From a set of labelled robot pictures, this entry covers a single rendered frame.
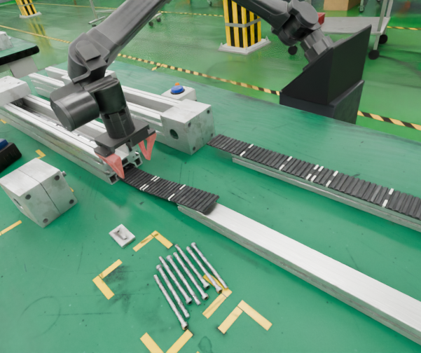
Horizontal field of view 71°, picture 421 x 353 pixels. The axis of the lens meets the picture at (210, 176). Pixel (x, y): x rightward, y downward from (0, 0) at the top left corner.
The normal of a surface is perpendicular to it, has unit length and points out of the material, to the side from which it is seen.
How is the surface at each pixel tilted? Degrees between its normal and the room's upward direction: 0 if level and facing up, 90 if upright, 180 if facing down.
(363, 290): 0
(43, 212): 90
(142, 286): 0
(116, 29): 47
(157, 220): 0
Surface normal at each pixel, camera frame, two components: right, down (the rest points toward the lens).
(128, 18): 0.48, -0.25
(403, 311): -0.13, -0.76
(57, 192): 0.80, 0.29
